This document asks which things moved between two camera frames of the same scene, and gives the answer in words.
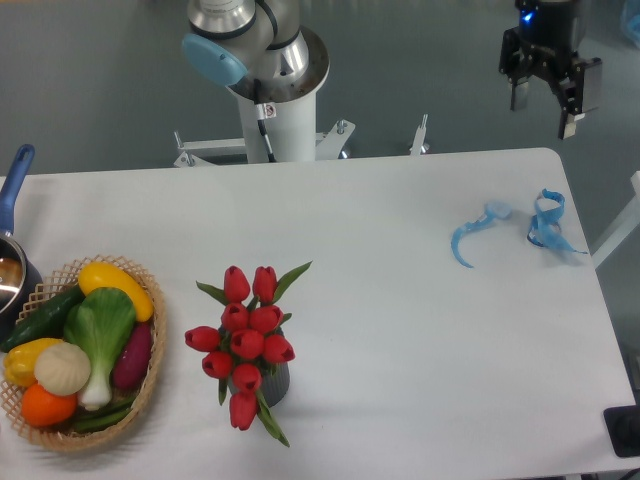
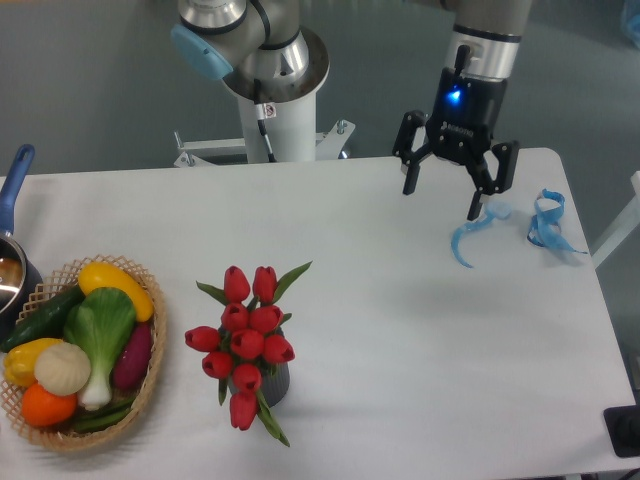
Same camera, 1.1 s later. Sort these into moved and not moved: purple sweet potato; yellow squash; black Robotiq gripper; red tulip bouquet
Moved: black Robotiq gripper
Not moved: red tulip bouquet; purple sweet potato; yellow squash
